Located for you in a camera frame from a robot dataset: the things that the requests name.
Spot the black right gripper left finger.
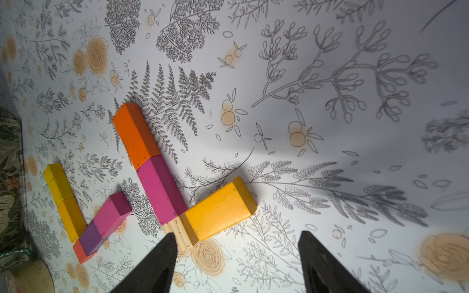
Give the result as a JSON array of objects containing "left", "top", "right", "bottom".
[{"left": 111, "top": 233, "right": 178, "bottom": 293}]

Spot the yellow-orange wooden block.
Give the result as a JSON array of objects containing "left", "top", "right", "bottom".
[{"left": 184, "top": 177, "right": 258, "bottom": 241}]

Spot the pink wooden block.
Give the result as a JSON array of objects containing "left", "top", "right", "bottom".
[{"left": 137, "top": 156, "right": 188, "bottom": 225}]

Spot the small red wooden cube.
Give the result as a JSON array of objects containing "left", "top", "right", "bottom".
[{"left": 73, "top": 240, "right": 96, "bottom": 264}]

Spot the orange-yellow wooden block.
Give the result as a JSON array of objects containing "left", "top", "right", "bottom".
[{"left": 57, "top": 197, "right": 87, "bottom": 244}]

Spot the orange wooden block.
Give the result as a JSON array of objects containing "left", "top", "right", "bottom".
[{"left": 112, "top": 103, "right": 161, "bottom": 170}]

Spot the round red tin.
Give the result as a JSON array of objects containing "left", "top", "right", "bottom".
[{"left": 1, "top": 258, "right": 55, "bottom": 293}]

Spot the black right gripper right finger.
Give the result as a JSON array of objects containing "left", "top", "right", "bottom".
[{"left": 298, "top": 231, "right": 369, "bottom": 293}]

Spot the purple wooden block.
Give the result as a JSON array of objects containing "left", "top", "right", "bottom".
[{"left": 79, "top": 221, "right": 107, "bottom": 256}]

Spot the yellow wooden block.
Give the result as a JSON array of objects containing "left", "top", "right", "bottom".
[{"left": 44, "top": 163, "right": 74, "bottom": 206}]

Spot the small natural wooden cube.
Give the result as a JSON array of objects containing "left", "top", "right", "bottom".
[{"left": 162, "top": 214, "right": 199, "bottom": 252}]

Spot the magenta wooden block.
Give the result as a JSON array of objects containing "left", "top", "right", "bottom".
[{"left": 93, "top": 191, "right": 133, "bottom": 238}]

